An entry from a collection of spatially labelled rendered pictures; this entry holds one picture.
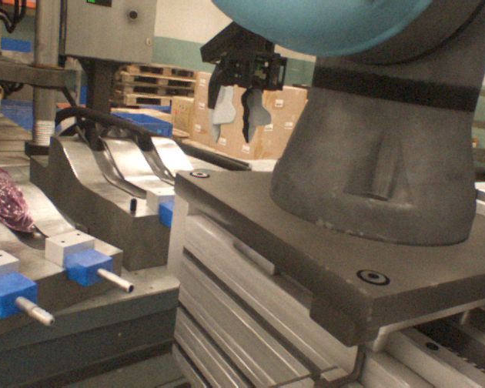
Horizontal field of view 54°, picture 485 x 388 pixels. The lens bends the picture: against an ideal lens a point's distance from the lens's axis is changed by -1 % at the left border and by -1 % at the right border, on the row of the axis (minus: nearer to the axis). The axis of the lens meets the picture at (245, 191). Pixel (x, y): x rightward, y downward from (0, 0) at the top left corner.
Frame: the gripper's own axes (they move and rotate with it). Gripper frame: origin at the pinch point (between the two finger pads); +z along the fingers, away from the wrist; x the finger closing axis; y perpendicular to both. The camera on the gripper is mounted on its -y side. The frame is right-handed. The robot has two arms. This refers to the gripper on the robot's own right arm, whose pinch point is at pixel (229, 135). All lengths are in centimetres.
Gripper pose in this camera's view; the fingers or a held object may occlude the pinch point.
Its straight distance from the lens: 80.7
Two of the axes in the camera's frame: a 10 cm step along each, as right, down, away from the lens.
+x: 7.6, -0.6, 6.4
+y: 6.3, 2.9, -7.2
